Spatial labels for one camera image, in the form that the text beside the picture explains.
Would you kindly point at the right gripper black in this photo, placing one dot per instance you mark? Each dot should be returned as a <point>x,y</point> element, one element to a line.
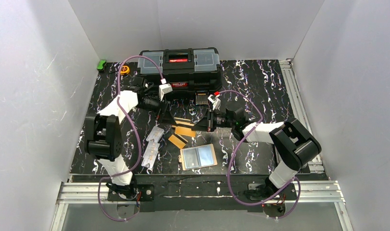
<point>209,120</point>

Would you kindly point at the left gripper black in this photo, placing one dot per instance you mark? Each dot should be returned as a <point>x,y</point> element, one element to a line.
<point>164,109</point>

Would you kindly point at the tan card holder with sleeves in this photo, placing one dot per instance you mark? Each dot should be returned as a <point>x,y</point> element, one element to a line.
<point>198,157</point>

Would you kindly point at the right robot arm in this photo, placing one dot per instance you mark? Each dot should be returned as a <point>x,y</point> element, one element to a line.
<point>294,143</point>

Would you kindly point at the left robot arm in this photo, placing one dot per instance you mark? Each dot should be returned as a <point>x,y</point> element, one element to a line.
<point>102,132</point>

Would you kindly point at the gold card stack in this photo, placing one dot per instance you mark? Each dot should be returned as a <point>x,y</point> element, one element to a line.
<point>184,127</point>

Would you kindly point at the loose gold card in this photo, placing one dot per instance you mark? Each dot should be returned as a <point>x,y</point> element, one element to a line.
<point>178,140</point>

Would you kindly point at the black toolbox with clear lids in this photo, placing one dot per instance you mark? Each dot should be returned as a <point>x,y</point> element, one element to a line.
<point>192,73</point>

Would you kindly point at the yellow tape measure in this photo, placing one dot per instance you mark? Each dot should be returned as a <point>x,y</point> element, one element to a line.
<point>124,70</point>

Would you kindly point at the green plastic object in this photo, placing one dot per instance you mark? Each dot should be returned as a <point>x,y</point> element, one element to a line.
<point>101,65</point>

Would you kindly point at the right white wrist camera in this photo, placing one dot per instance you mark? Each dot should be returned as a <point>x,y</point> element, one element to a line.
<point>215,101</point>

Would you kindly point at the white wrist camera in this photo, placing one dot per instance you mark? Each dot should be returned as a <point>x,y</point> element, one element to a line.
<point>215,101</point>
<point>163,90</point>

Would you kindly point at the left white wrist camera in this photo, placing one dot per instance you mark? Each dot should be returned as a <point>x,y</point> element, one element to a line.
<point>163,90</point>

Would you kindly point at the white aluminium table rail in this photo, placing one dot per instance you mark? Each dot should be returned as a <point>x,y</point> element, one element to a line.
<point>294,93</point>

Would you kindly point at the front aluminium rail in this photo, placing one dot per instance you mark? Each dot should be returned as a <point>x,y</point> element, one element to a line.
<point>196,196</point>

